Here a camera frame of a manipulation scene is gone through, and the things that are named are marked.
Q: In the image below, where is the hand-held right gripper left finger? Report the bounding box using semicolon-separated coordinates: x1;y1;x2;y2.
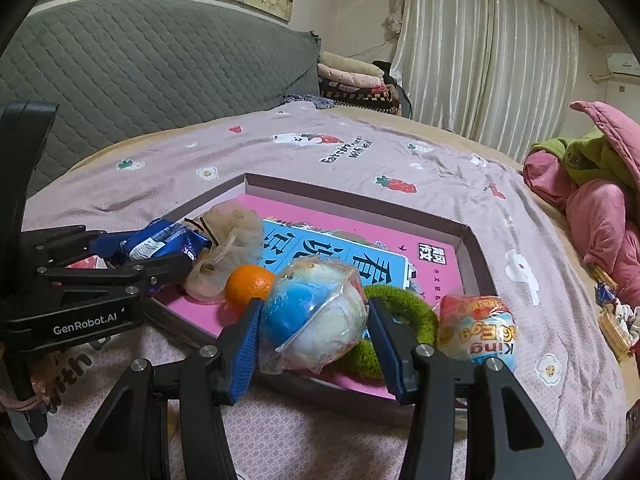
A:
60;297;266;480

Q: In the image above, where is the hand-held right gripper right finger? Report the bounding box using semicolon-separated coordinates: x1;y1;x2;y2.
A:
366;296;578;480

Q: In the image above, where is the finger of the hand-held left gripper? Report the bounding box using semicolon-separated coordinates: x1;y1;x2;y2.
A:
35;252;193;306
21;224;127;268

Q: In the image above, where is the blue snack packet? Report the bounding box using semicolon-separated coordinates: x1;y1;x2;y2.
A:
120;217;213;263

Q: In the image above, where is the large orange tangerine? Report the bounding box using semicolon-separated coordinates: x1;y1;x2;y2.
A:
224;265;277;313

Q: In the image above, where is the plastic-wrapped toy egg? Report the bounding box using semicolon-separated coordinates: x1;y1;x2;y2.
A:
257;255;369;374
436;294;519;365

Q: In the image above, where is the grey shallow box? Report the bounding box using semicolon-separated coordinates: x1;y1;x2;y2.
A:
145;172;501;403

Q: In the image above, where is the green fuzzy hair scrunchie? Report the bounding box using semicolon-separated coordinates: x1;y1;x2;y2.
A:
340;285;440;376

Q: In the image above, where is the beige mesh pouch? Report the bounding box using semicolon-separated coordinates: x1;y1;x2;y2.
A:
182;200;265;303

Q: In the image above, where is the pink picture book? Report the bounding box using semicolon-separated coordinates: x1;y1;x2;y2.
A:
160;195;463;391

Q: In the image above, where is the grey quilted headboard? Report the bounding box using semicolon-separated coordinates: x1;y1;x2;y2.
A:
0;0;322;198

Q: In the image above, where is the blue candy wrapper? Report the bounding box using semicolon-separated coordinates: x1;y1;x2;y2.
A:
595;282;621;306

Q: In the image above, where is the grey knitted cloth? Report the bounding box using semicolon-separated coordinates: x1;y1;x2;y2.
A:
282;94;333;110

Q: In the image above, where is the white crumpled wrapper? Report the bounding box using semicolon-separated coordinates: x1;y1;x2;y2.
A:
615;300;640;331

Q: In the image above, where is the pink quilt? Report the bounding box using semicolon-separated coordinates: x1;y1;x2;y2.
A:
522;101;640;293

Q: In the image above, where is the dark patterned folded blanket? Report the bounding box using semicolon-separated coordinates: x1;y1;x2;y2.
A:
320;82;401;113

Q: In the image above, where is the black bag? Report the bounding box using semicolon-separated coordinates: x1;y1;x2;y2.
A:
372;60;413;118

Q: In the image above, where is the pink folded blanket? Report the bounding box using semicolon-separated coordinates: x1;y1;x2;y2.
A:
318;67;386;90

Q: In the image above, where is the green blanket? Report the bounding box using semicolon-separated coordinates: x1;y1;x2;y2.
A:
530;127;640;188

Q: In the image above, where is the beige folded blanket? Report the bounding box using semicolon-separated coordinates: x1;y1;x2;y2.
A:
320;51;383;77

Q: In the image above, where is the white pleated curtain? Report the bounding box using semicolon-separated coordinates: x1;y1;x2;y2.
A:
390;0;583;158

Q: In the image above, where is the white air conditioner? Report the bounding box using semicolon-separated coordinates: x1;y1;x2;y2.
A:
606;51;640;78

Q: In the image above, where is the pink elastic cord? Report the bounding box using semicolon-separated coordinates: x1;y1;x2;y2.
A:
0;380;51;416

